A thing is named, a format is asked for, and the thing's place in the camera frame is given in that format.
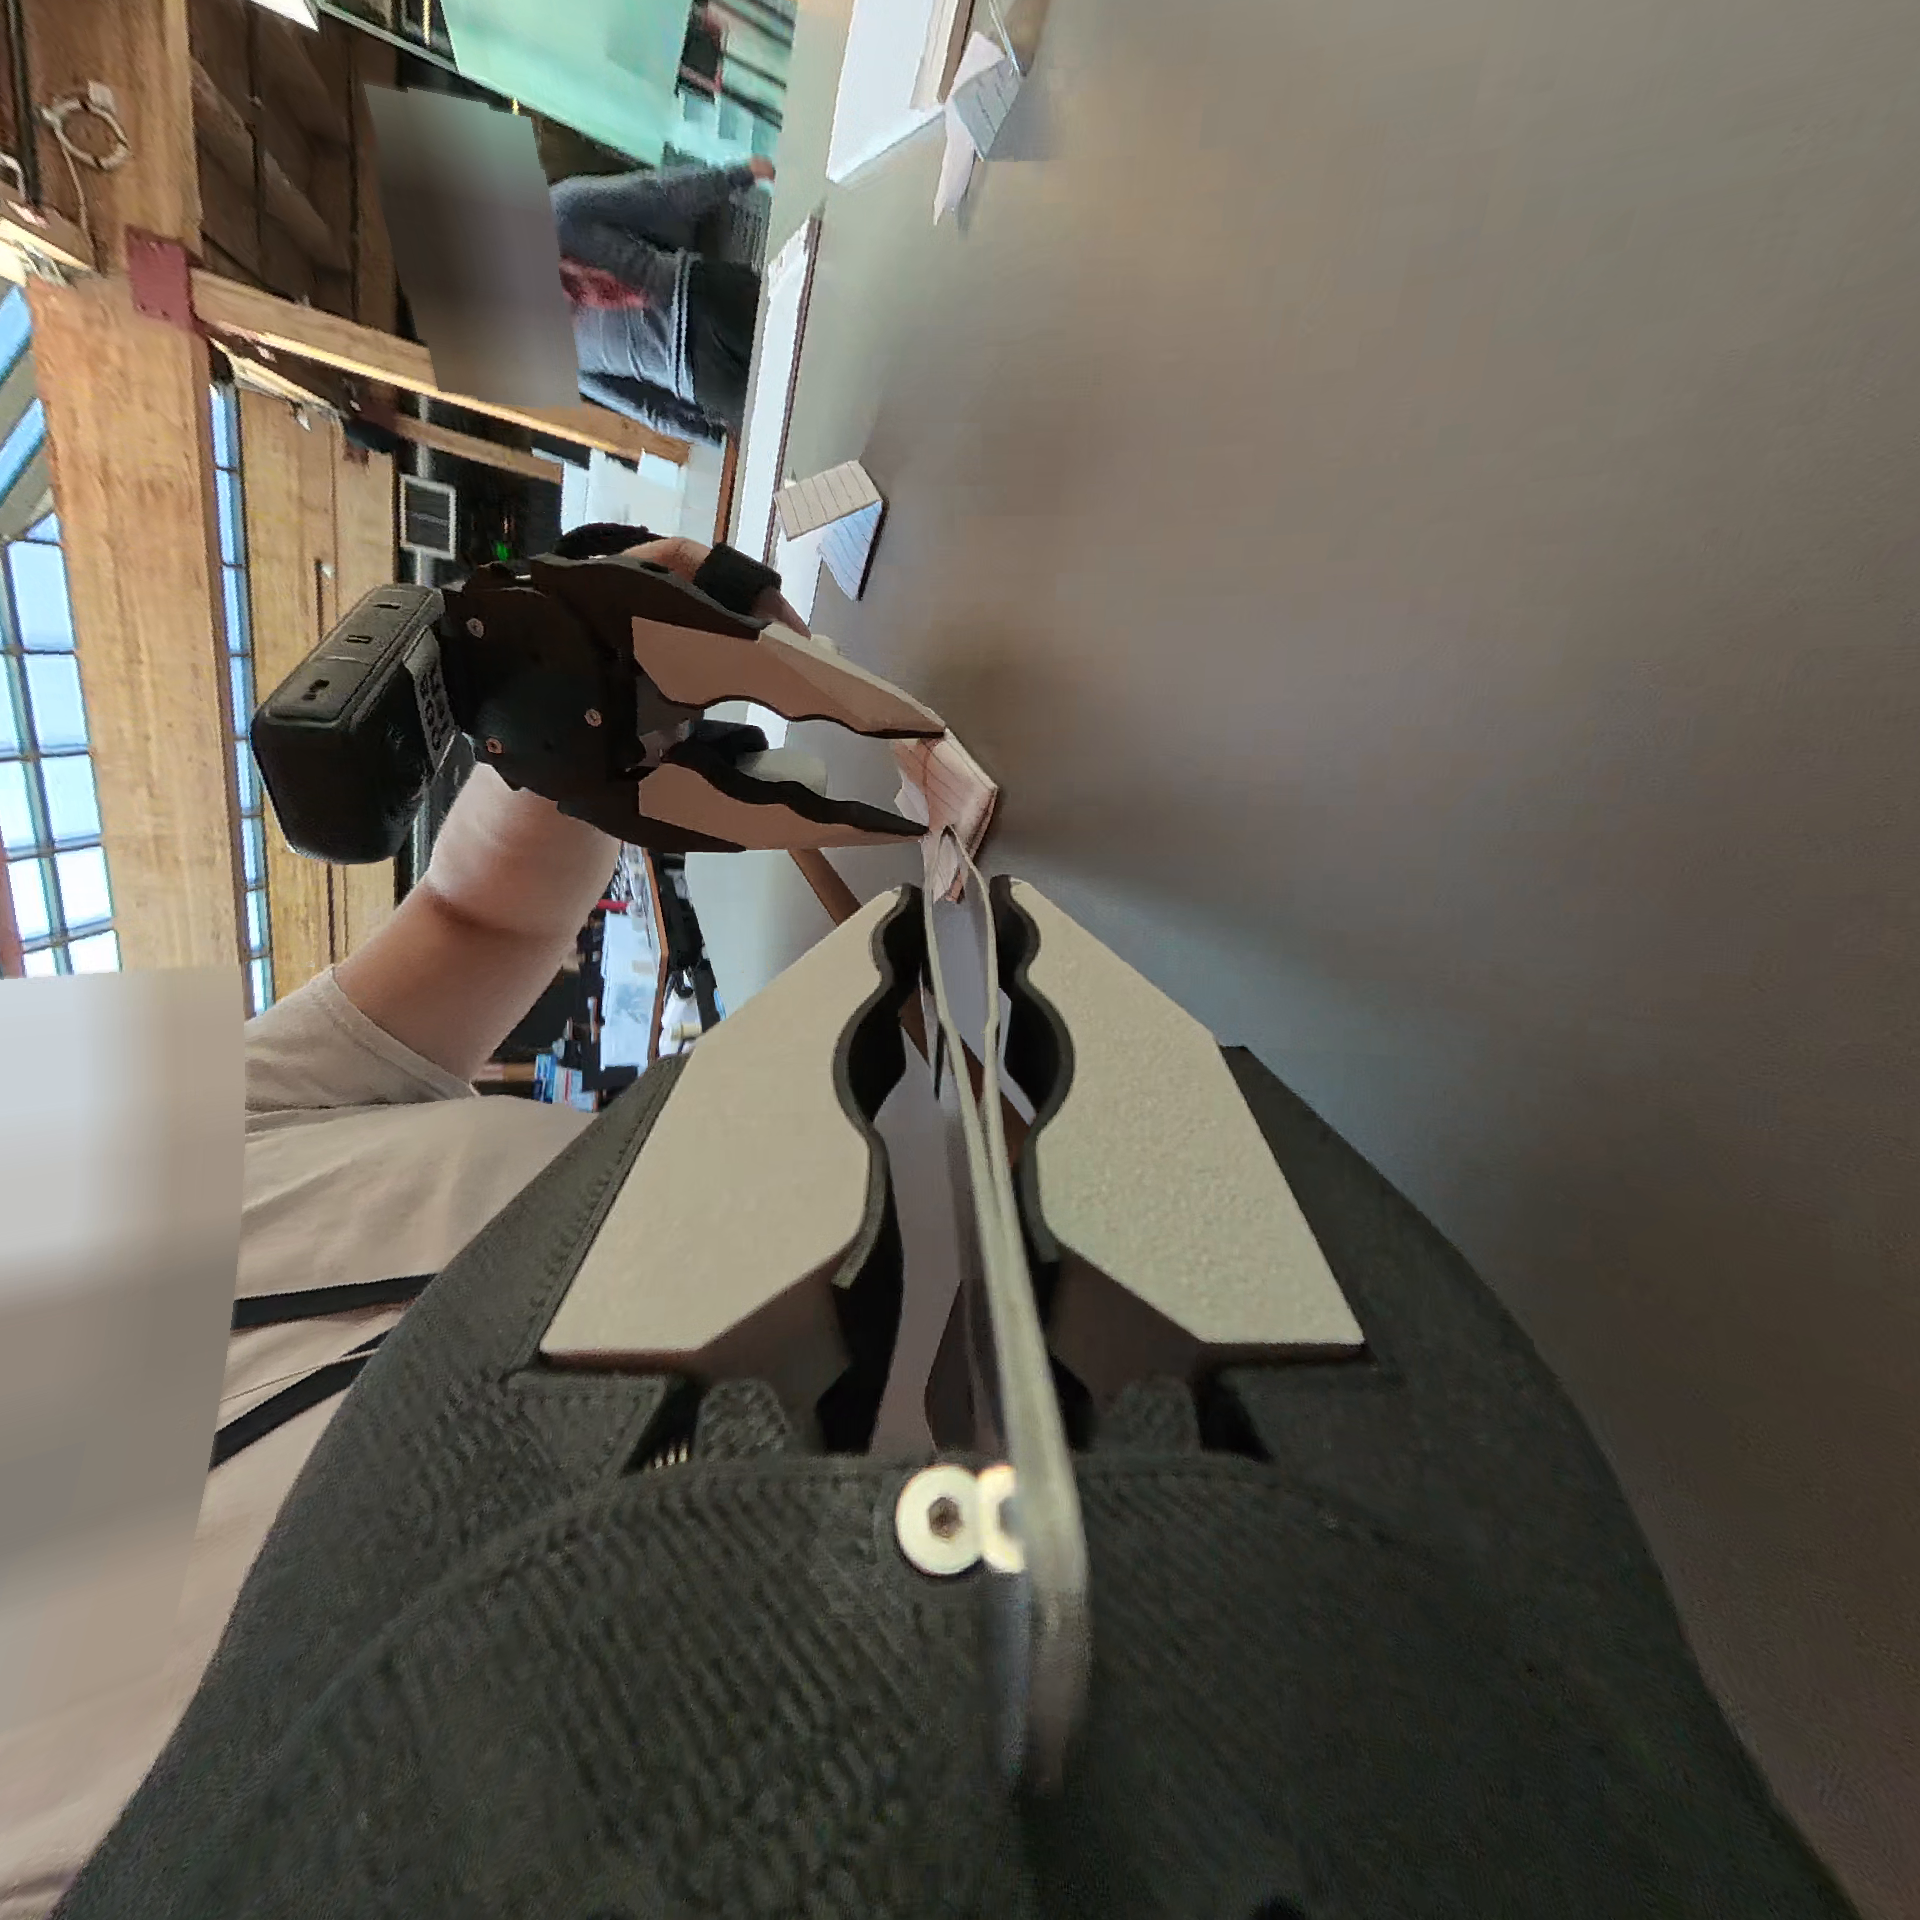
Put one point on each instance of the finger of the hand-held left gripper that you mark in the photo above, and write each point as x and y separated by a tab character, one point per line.
752	671
720	807

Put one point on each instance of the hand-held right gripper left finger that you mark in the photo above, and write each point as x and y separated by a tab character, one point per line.
704	1199

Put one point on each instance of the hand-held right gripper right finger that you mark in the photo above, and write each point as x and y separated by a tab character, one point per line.
1200	1199

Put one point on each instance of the lined paper sheet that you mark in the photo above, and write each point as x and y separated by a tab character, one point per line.
951	795

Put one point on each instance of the metal tweezers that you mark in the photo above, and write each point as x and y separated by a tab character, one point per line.
1052	1574

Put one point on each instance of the person's left forearm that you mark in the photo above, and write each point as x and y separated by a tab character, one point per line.
495	931

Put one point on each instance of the grey desk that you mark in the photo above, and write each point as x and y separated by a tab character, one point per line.
1428	602

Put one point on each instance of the person's left hand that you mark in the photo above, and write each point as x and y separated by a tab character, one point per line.
659	561

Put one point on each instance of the folded lined paper wedge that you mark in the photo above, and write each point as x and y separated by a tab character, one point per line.
856	561

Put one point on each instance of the white grid-creased folded paper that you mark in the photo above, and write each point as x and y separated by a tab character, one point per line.
826	503

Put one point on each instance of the white vent grille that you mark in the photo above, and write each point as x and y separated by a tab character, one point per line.
425	517

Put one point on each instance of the beige shirt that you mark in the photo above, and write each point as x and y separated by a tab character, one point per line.
376	1189

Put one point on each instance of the wooden beam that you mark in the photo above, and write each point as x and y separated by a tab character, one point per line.
346	353

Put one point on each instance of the window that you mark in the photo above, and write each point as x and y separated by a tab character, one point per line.
48	720

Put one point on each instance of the crumpled white paper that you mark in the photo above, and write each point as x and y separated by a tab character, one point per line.
951	182

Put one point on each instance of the frosted glass panel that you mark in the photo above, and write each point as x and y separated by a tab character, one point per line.
568	61

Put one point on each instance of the small folded lined paper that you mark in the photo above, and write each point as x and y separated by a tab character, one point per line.
990	94

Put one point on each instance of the red metal bracket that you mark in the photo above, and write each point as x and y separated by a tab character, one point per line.
161	279

